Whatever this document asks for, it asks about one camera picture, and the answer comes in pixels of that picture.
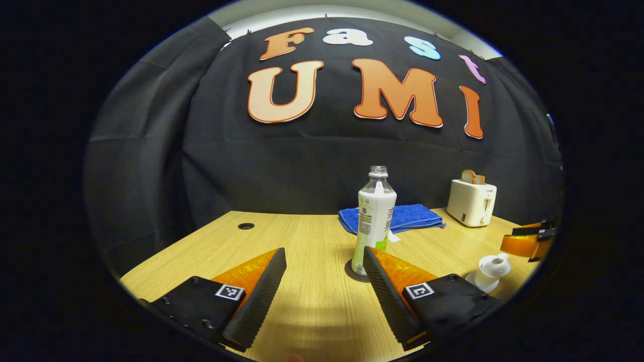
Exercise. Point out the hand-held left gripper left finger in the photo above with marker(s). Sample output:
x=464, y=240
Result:
x=261, y=296

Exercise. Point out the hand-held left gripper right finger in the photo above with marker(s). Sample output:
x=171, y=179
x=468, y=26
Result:
x=387, y=296

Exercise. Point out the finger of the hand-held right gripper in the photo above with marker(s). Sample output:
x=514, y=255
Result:
x=528, y=231
x=518, y=245

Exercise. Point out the white teacup lid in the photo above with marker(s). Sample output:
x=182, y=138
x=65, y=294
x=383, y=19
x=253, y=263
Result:
x=495, y=265

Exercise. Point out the dark round coaster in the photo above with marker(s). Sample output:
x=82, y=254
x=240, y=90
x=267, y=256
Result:
x=350, y=274

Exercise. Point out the clear water bottle green label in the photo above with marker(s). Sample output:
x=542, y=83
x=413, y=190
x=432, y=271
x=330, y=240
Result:
x=375, y=211

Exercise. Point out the white saucer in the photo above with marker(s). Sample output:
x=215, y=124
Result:
x=470, y=278

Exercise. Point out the white toaster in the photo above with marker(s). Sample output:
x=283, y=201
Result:
x=470, y=203

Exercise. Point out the brown toast slice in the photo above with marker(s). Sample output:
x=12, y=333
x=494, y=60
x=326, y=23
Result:
x=480, y=179
x=468, y=176

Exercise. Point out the blue folded towel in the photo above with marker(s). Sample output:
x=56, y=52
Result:
x=417, y=216

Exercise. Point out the black backdrop cloth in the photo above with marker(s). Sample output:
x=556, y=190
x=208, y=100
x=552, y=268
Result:
x=302, y=166

